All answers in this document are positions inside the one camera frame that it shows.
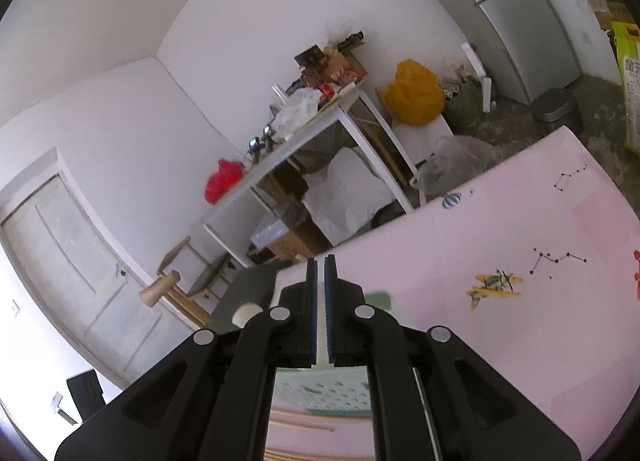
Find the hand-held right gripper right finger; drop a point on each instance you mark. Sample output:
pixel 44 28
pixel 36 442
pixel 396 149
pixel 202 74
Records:
pixel 331 311

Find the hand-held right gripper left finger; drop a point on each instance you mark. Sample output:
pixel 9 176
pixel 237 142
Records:
pixel 312 311

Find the white spoon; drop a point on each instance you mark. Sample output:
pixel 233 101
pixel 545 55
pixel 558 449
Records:
pixel 246 316

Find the teal plastic utensil holder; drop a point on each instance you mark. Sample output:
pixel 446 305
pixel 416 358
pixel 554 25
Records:
pixel 320 391

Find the wooden chair with dark seat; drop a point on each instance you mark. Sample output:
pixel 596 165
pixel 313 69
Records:
pixel 250 291
pixel 212 276

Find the grey flat box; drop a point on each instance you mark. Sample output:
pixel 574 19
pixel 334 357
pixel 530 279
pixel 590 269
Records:
pixel 270 233

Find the white sack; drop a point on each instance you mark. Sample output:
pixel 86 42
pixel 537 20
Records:
pixel 345 196

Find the white side desk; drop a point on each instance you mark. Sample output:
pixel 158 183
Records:
pixel 250 183

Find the red plastic bag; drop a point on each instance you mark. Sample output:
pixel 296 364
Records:
pixel 222 183

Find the small black device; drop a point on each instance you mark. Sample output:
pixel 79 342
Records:
pixel 256 147
pixel 270 135

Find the clear plastic bag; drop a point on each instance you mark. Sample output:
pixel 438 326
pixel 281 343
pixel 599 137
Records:
pixel 297 111

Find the crumpled clear bag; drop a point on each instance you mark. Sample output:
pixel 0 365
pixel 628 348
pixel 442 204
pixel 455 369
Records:
pixel 460 156

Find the clear plastic bottle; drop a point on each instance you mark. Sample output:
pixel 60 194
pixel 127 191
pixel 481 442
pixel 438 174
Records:
pixel 278 95

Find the yellow plastic bag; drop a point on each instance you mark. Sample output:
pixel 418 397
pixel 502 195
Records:
pixel 412 93

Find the pile of snack packets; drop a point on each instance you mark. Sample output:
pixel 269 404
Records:
pixel 335 71

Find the black flat object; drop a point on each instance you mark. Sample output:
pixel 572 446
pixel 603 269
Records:
pixel 85 393

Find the green sack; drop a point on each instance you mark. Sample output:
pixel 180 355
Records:
pixel 465 108

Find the white panel door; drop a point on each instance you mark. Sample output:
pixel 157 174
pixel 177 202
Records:
pixel 65 251

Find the white flat panel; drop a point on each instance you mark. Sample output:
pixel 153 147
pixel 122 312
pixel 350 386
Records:
pixel 477 71

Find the grey trash bin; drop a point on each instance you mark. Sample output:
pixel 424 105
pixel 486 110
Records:
pixel 555 111

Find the silver refrigerator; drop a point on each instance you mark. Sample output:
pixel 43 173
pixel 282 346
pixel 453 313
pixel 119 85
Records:
pixel 525 31

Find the white and green rice bag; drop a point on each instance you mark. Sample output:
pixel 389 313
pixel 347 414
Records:
pixel 631 91

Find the white wall switch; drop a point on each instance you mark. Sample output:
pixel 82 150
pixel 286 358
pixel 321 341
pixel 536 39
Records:
pixel 15 308

